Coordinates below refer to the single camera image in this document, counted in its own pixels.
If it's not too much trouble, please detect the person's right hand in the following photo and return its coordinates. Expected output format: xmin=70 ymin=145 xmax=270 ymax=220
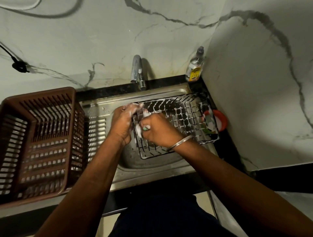
xmin=139 ymin=113 xmax=194 ymax=150

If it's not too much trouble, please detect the person's left hand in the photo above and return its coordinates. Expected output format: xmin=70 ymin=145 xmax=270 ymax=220
xmin=109 ymin=103 xmax=143 ymax=147

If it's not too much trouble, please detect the black wire rack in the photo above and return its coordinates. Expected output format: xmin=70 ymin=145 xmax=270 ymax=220
xmin=131 ymin=92 xmax=220 ymax=160

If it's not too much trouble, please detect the person's right forearm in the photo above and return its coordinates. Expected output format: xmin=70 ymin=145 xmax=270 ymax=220
xmin=172 ymin=139 xmax=313 ymax=237

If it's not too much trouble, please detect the person's left forearm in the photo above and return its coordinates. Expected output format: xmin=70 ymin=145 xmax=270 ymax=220
xmin=34 ymin=139 xmax=125 ymax=237

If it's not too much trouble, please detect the person's dark clothing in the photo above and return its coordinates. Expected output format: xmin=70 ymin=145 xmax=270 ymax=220
xmin=109 ymin=195 xmax=235 ymax=237

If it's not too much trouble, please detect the stainless steel sink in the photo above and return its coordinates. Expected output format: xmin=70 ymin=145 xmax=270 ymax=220
xmin=79 ymin=83 xmax=219 ymax=192

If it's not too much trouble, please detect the chrome faucet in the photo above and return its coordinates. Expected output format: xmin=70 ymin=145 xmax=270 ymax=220
xmin=131 ymin=55 xmax=147 ymax=91

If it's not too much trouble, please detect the orange round container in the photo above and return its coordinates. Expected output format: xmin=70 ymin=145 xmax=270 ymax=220
xmin=203 ymin=109 xmax=228 ymax=132

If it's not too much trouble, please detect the clear dish soap bottle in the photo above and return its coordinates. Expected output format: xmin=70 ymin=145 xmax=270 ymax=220
xmin=185 ymin=46 xmax=205 ymax=82

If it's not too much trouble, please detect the brown plastic dish basket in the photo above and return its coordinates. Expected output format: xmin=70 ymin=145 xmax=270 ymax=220
xmin=0 ymin=87 xmax=85 ymax=209

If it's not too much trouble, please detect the silver bracelet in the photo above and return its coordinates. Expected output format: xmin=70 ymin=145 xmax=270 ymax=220
xmin=167 ymin=134 xmax=194 ymax=151

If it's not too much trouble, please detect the thick white wall cable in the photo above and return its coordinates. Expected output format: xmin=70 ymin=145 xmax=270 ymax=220
xmin=0 ymin=0 xmax=42 ymax=11

